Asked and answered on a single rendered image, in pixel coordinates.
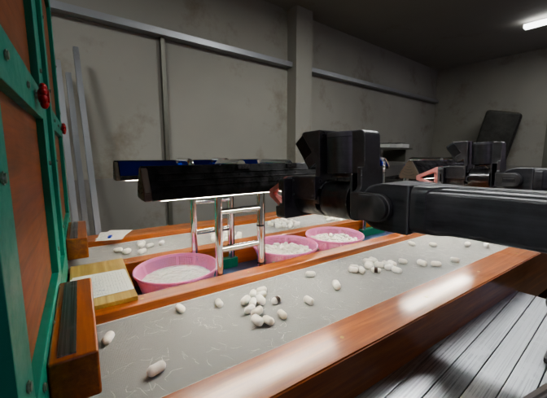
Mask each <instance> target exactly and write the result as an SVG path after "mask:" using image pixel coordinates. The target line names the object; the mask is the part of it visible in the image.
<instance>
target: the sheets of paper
mask: <svg viewBox="0 0 547 398"><path fill-rule="evenodd" d="M84 278H91V279H92V287H93V295H94V298H97V297H100V296H104V295H110V294H114V293H117V292H122V291H127V290H131V289H134V288H133V285H132V283H131V281H130V279H129V276H128V274H127V273H126V271H125V269H119V270H114V271H109V272H105V273H96V274H91V275H86V276H82V277H77V278H73V279H72V280H70V282H71V281H76V280H80V279H84Z"/></svg>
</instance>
